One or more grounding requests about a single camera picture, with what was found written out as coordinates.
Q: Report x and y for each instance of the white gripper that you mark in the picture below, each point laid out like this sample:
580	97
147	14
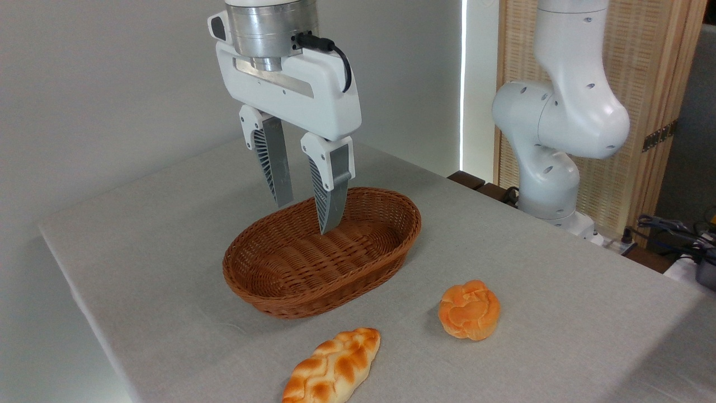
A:
313	95

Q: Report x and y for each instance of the long braided bread loaf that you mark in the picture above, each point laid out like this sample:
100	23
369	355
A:
333	366

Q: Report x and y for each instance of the brown oval wicker basket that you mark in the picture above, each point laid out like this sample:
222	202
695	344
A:
279	263

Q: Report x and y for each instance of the round orange bread bun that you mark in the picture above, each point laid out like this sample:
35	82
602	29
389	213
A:
469	310

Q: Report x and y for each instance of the grey tablecloth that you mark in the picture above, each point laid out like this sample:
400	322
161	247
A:
168	224

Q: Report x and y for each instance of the dark wooden bench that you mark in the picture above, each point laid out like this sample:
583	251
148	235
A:
467	179

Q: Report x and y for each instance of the black metal screen hinge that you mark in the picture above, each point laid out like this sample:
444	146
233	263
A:
660	136

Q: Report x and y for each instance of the woven bamboo folding screen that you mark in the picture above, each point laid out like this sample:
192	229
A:
649	67

